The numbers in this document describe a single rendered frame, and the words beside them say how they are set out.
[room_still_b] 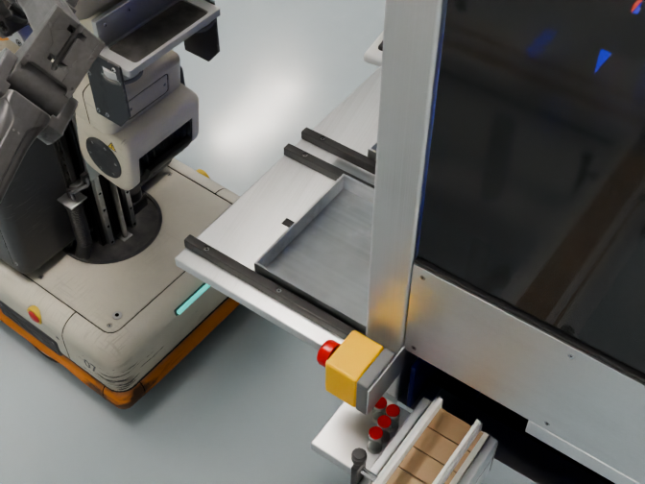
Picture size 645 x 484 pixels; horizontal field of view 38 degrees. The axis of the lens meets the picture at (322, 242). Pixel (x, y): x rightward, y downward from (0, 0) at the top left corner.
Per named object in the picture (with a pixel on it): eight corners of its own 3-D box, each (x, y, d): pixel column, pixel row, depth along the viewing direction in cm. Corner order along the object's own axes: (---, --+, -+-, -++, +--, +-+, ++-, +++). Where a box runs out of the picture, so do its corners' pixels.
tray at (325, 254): (507, 270, 159) (510, 256, 156) (427, 375, 145) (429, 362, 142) (343, 186, 172) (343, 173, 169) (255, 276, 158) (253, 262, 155)
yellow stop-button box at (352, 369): (393, 380, 135) (395, 351, 130) (365, 416, 131) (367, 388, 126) (350, 355, 138) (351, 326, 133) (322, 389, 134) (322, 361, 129)
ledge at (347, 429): (436, 434, 140) (437, 427, 139) (389, 499, 133) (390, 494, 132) (359, 388, 146) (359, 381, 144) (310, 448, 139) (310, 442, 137)
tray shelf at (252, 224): (601, 150, 181) (603, 142, 180) (409, 404, 144) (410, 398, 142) (393, 60, 199) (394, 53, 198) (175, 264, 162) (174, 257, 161)
